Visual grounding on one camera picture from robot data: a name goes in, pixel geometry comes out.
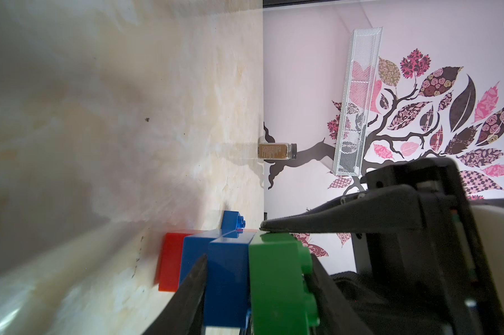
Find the red lego brick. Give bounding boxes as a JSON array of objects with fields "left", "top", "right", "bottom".
[{"left": 155, "top": 230, "right": 200, "bottom": 293}]

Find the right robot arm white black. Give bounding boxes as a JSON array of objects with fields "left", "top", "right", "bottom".
[{"left": 260, "top": 158, "right": 504, "bottom": 334}]

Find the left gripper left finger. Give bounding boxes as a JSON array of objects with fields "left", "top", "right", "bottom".
[{"left": 144, "top": 254, "right": 208, "bottom": 335}]

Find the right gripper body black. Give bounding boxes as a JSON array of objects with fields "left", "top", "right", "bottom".
[{"left": 350, "top": 158, "right": 504, "bottom": 334}]

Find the green lego brick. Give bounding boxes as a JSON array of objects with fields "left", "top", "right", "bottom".
[{"left": 249, "top": 233, "right": 320, "bottom": 334}]

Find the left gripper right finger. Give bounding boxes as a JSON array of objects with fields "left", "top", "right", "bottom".
[{"left": 306, "top": 255, "right": 373, "bottom": 335}]

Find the small blue lego brick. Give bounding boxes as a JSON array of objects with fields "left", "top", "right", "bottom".
[{"left": 221, "top": 210, "right": 246, "bottom": 233}]

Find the white wire basket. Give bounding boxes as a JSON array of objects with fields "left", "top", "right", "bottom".
[{"left": 332, "top": 27, "right": 383, "bottom": 177}]

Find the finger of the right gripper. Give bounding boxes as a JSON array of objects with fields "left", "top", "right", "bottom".
[{"left": 260, "top": 185, "right": 422, "bottom": 233}]

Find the brown cylindrical cup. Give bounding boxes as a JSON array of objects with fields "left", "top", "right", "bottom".
[{"left": 257, "top": 142, "right": 298, "bottom": 161}]

